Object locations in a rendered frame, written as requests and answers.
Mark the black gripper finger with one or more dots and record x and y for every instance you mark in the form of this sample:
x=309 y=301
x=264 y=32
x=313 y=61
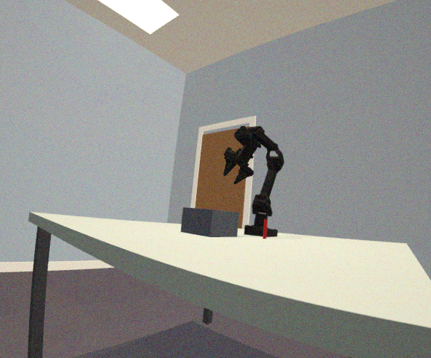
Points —
x=241 y=175
x=229 y=165

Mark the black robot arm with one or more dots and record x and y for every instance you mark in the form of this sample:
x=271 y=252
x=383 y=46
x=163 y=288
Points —
x=251 y=138

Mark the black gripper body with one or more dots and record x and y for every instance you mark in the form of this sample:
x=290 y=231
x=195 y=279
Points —
x=242 y=159

